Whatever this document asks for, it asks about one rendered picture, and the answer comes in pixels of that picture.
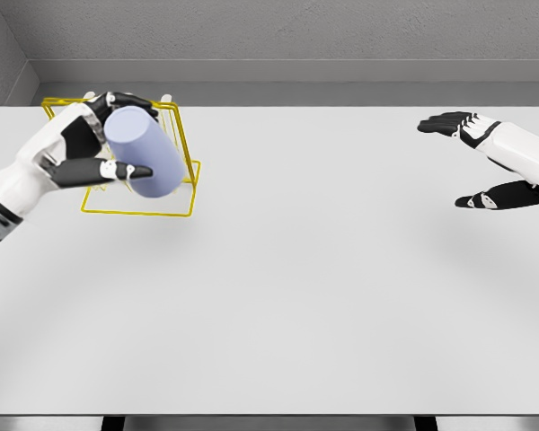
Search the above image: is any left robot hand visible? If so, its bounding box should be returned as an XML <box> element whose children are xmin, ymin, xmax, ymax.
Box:
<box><xmin>9</xmin><ymin>91</ymin><xmax>160</xmax><ymax>189</ymax></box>

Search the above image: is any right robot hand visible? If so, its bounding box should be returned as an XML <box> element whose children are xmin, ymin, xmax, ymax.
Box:
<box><xmin>416</xmin><ymin>111</ymin><xmax>539</xmax><ymax>210</ymax></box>

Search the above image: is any lavender cup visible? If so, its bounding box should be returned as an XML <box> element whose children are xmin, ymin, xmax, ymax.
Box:
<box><xmin>103</xmin><ymin>106</ymin><xmax>185</xmax><ymax>199</ymax></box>

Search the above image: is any yellow wire cup holder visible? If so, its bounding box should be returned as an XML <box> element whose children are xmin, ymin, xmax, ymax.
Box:
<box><xmin>40</xmin><ymin>92</ymin><xmax>202</xmax><ymax>218</ymax></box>

